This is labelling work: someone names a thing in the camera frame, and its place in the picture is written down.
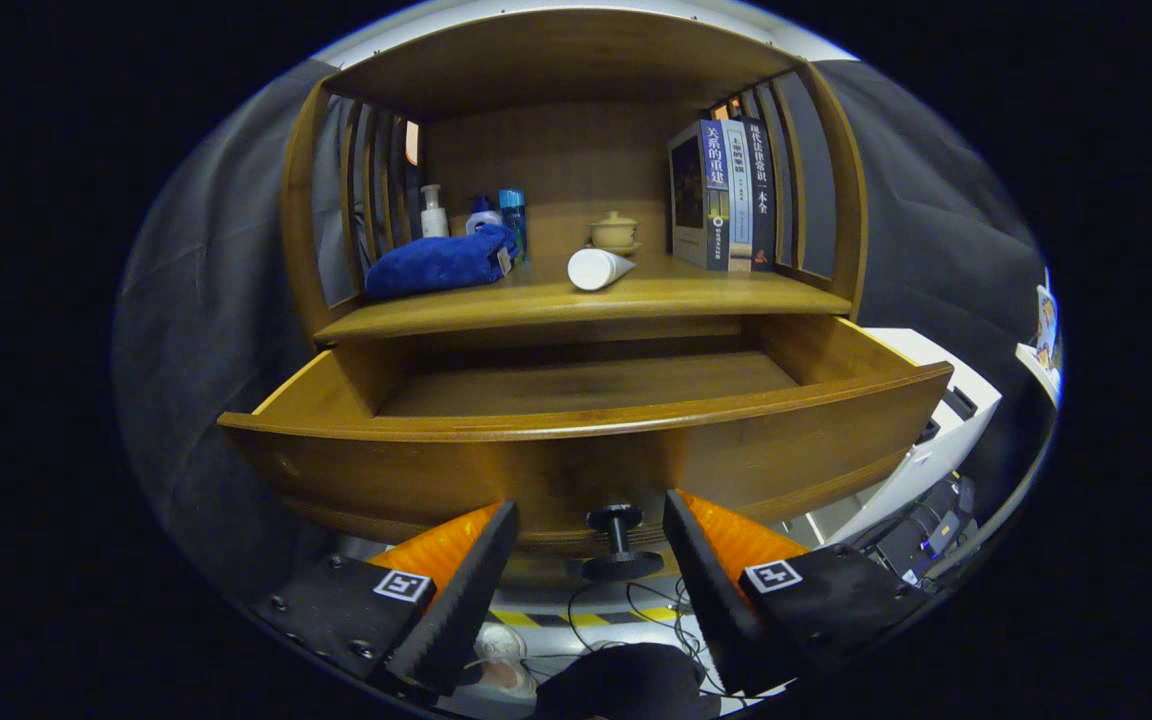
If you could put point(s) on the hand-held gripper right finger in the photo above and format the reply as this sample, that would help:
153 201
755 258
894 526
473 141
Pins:
726 610

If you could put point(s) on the white green cream tube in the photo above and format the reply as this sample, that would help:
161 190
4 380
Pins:
593 269

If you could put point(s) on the beige lidded tea bowl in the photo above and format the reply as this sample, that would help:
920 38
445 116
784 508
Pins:
615 235

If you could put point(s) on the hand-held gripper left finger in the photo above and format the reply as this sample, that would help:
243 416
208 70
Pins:
466 610

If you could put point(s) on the blue towel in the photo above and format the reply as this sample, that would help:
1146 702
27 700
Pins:
436 262

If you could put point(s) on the person's white shoe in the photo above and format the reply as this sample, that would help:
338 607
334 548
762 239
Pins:
506 660

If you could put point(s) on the yellow black floor tape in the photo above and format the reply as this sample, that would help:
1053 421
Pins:
591 619

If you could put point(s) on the blue spine book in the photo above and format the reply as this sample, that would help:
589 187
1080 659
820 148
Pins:
716 200

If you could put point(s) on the wooden countertop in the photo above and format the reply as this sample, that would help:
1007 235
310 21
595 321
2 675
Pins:
656 290

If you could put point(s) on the grey spine book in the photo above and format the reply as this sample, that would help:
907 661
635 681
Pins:
739 200

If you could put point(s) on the wooden drawer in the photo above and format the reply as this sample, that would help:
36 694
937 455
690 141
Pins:
536 470

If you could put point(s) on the person's dark trouser leg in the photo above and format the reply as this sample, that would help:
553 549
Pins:
626 685

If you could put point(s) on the wooden cabinet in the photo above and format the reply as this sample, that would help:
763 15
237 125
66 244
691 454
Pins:
556 60

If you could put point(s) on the white pump bottle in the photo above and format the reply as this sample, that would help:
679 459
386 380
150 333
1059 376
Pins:
434 218

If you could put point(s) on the white lotion bottle blue cap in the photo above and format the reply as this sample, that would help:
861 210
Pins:
481 220

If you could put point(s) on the clear blue bottle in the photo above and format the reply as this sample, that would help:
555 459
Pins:
512 210

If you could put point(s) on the small black device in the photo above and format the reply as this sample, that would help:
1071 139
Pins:
958 402

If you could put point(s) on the white box unit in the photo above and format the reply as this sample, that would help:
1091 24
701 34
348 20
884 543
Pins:
926 470

